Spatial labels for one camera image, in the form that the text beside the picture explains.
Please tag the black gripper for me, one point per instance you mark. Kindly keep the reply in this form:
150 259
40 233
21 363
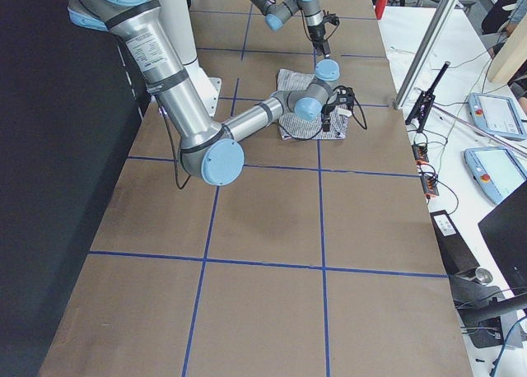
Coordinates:
317 34
327 112

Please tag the navy white striped polo shirt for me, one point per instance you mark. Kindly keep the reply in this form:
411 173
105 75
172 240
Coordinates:
291 126

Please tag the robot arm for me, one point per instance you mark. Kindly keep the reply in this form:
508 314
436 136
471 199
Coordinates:
276 14
159 37

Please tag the grey orange usb hub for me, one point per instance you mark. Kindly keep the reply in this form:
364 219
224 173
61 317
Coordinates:
429 185
420 153

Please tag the brown table mat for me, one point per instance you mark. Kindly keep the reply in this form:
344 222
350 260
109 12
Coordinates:
319 260

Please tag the blue teach pendant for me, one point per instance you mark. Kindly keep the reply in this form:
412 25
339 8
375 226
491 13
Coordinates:
496 115
496 170

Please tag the black box with label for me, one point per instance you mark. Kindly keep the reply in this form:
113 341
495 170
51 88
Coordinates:
455 253

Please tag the black monitor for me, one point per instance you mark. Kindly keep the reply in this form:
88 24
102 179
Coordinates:
504 233

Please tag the black camera stand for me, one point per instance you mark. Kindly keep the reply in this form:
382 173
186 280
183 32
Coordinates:
422 107

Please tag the aluminium frame post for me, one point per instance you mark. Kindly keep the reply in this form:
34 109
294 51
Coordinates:
436 26

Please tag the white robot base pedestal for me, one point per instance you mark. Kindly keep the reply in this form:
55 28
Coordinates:
177 25

